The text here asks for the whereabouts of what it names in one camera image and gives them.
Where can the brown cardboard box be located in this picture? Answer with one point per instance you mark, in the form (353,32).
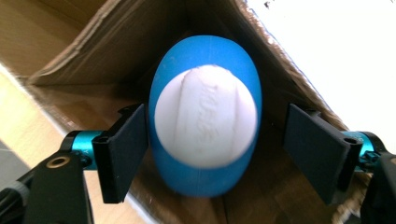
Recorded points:
(102,53)

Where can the blue bottle with white cap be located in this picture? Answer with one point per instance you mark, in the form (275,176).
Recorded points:
(205,124)

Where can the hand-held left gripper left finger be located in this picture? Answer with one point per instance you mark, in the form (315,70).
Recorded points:
(123,161)

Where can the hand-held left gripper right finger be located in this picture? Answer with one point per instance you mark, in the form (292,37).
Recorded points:
(317,155)

